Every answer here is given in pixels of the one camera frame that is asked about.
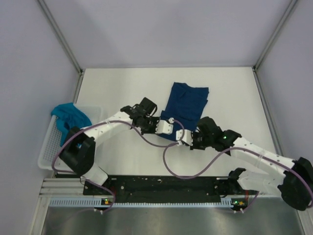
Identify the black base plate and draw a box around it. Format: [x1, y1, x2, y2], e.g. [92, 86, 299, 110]
[83, 174, 247, 203]

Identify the white plastic basket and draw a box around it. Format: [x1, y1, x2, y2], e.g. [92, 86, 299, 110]
[38, 104, 108, 170]

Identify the dark blue t shirt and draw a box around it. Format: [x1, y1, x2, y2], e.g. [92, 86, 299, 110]
[160, 82, 209, 131]

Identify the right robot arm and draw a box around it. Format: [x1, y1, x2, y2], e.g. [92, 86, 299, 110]
[185, 117, 313, 211]

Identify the right aluminium frame post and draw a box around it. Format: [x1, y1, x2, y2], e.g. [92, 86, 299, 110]
[253, 0, 300, 71]

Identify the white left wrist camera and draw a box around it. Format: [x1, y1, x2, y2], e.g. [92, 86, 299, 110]
[155, 118, 174, 135]

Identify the grey slotted cable duct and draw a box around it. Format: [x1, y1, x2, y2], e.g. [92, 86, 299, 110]
[49, 197, 233, 208]

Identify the teal t shirt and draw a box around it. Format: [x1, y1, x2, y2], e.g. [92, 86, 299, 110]
[51, 103, 92, 146]

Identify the aluminium front rail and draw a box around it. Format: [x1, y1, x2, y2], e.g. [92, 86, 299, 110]
[39, 178, 85, 197]

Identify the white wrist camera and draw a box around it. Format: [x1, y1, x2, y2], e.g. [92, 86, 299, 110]
[176, 129, 193, 146]
[155, 118, 174, 135]

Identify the left aluminium frame post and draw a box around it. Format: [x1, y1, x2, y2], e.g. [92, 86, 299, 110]
[36, 0, 84, 74]

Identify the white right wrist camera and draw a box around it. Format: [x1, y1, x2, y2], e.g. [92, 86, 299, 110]
[176, 129, 193, 146]

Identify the aluminium frame post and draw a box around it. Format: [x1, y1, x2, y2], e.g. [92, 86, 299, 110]
[253, 0, 300, 71]
[36, 0, 84, 74]

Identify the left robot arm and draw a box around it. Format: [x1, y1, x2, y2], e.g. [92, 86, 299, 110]
[58, 97, 158, 194]

